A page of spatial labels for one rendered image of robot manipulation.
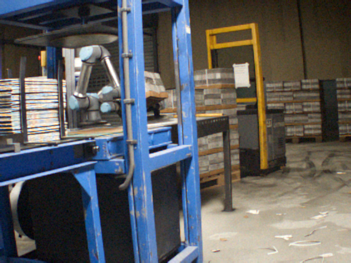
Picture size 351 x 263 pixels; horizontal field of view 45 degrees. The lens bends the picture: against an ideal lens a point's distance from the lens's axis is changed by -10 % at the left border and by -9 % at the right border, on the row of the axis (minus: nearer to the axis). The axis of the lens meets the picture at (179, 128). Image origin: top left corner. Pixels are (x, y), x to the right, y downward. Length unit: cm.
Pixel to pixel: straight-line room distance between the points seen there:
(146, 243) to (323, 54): 936
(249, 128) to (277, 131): 38
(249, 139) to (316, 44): 563
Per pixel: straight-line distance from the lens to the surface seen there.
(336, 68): 1093
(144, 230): 197
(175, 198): 247
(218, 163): 506
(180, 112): 246
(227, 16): 1149
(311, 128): 932
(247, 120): 576
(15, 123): 176
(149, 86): 364
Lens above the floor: 91
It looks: 3 degrees down
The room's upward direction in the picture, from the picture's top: 3 degrees counter-clockwise
